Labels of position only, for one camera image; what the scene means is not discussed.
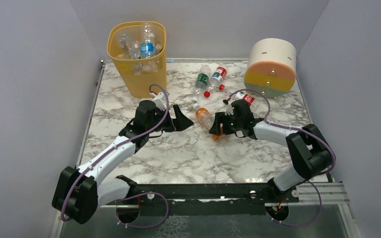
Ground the orange drink bottle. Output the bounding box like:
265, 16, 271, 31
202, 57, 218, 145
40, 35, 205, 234
192, 102, 221, 142

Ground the clear bottle red white label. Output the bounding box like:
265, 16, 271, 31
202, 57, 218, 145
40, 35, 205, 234
234, 91, 259, 109

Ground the clear bottle red blue label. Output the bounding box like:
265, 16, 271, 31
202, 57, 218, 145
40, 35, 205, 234
203, 63, 228, 98

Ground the clear unlabeled bottle white cap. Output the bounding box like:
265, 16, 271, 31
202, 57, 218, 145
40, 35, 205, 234
155, 44, 163, 55

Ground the clear bottle bright blue label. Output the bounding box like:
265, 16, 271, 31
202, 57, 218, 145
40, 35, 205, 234
140, 22, 156, 59

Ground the small clear bottle blue cap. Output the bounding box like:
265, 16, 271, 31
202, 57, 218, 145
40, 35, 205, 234
118, 34, 132, 60

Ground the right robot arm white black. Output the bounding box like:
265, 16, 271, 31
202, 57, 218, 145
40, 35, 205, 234
209, 100, 334, 193

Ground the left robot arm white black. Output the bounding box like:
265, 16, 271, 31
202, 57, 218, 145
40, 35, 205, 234
52, 100, 194, 224

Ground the yellow plastic mesh bin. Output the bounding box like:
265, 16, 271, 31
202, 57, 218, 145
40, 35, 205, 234
107, 21, 167, 98

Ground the clear bottle dark green label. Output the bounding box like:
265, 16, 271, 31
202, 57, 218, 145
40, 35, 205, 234
192, 64, 211, 103

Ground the white cylindrical container orange lid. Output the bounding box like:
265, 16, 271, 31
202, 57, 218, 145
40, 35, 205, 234
244, 38, 297, 98

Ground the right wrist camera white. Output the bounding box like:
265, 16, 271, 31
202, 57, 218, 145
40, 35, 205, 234
223, 99, 234, 116

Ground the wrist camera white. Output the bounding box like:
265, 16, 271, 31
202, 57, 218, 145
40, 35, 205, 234
150, 91, 169, 111
223, 99, 234, 116

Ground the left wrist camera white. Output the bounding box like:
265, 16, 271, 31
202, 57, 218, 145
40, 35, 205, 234
150, 91, 169, 111

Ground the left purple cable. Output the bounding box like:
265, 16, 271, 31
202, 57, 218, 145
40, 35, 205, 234
60, 83, 170, 229

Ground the black aluminium base frame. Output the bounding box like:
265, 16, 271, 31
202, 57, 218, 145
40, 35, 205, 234
58, 58, 351, 218

